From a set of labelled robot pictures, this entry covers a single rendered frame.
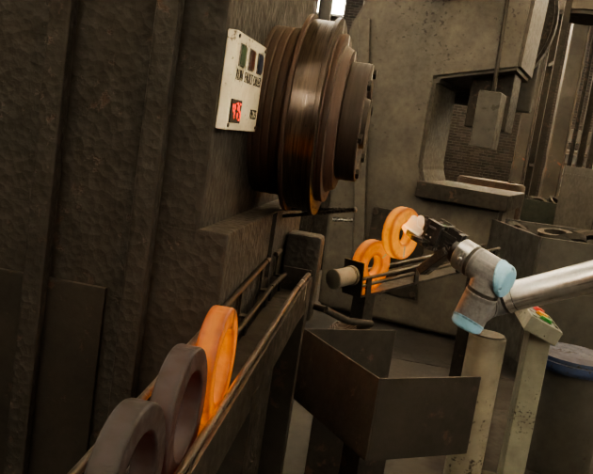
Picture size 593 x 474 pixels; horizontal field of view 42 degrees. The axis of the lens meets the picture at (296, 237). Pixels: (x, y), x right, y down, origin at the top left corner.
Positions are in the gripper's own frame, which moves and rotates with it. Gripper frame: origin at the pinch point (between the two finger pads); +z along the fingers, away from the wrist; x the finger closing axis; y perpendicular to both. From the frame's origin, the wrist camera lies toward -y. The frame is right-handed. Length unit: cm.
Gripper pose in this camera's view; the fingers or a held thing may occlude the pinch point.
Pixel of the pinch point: (402, 227)
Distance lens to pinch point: 228.1
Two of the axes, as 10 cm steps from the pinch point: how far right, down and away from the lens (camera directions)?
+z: -6.6, -4.6, 5.9
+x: -6.7, 0.2, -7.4
